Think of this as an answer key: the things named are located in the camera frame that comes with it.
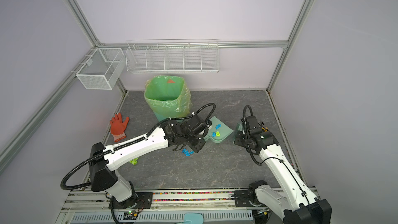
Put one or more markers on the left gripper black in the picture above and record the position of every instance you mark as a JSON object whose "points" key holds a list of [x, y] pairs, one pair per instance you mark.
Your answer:
{"points": [[198, 148]]}

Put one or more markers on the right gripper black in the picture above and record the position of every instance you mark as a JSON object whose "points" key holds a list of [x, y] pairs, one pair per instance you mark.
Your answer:
{"points": [[238, 140]]}

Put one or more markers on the mint green dustpan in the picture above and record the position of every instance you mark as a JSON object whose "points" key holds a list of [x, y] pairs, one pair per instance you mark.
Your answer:
{"points": [[224, 130]]}

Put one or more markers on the mint green hand brush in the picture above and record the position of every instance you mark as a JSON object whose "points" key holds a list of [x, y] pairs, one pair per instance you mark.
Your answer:
{"points": [[239, 127]]}

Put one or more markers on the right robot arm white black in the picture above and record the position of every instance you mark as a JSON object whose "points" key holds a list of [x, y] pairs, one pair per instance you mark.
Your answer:
{"points": [[298, 205]]}

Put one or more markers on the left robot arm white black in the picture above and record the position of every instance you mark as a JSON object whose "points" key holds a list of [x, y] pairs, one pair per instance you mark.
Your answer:
{"points": [[105, 161]]}

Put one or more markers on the blue paper scrap front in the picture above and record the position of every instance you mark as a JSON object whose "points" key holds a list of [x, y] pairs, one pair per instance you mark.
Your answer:
{"points": [[187, 152]]}

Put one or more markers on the green trash bin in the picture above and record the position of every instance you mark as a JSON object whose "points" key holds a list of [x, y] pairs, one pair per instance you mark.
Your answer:
{"points": [[168, 102]]}

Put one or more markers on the yellow-green plastic bin liner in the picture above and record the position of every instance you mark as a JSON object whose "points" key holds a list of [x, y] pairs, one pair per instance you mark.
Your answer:
{"points": [[169, 96]]}

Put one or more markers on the green paper scrap near left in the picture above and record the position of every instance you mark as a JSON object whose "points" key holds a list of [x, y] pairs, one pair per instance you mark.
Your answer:
{"points": [[134, 161]]}

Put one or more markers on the red rubber glove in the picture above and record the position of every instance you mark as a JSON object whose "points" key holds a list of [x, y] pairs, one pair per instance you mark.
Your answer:
{"points": [[118, 127]]}

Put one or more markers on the light blue object front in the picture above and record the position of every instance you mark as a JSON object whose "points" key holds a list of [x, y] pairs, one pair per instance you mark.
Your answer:
{"points": [[193, 218]]}

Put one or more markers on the white mesh box basket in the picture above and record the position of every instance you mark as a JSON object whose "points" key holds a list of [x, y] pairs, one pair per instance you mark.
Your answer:
{"points": [[102, 69]]}

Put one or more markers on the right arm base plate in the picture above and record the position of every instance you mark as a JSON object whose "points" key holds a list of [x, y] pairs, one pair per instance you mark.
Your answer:
{"points": [[245, 198]]}

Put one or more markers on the white wire shelf basket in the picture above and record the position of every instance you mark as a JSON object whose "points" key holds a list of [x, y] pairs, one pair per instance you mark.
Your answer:
{"points": [[173, 56]]}

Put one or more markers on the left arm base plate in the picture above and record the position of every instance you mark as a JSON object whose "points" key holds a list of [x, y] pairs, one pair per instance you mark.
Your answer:
{"points": [[141, 200]]}

